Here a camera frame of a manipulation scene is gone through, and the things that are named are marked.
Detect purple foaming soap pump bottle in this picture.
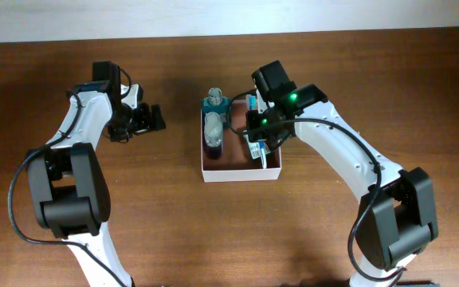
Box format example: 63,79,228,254
203,112,223,159

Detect blue Listerine mouthwash bottle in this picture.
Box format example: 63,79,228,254
201,88,230,128

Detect blue white toothbrush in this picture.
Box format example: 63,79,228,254
245,94,267,169

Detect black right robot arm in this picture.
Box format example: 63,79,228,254
246,82,438,286

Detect pink cardboard box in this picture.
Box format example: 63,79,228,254
200,112,282,183

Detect green white wipes packet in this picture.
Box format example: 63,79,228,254
244,135,270,159

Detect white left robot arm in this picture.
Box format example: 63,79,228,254
19,80,166,286

